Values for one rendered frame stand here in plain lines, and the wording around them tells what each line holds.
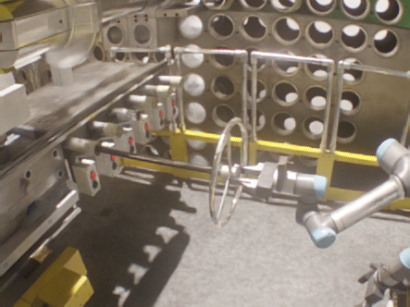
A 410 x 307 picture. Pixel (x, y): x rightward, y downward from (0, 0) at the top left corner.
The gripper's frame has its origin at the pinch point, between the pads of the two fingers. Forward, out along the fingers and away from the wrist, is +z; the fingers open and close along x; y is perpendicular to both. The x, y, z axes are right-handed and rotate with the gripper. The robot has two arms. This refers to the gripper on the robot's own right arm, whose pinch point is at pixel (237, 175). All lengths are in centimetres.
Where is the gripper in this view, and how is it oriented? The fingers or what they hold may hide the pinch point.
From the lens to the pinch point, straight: 123.0
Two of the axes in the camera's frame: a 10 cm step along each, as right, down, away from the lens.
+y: 0.7, 8.3, 5.6
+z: -9.4, -1.3, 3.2
